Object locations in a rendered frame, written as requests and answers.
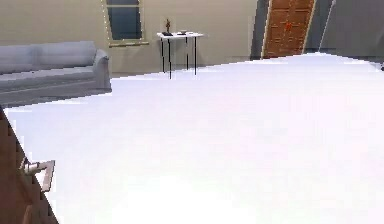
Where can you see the small pale bowl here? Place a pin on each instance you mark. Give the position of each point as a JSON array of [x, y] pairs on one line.
[[182, 32]]

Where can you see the small brown statuette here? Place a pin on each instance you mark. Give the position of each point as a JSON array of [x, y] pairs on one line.
[[167, 27]]

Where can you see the grey sofa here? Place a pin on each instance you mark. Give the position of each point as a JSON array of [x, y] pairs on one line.
[[50, 65]]

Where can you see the brown panelled room door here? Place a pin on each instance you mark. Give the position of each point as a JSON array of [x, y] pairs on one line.
[[286, 28]]

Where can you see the white table with black legs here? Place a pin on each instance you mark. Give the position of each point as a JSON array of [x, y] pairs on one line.
[[181, 35]]

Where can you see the window with pale frame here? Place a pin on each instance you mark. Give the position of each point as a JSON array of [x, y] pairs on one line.
[[125, 21]]

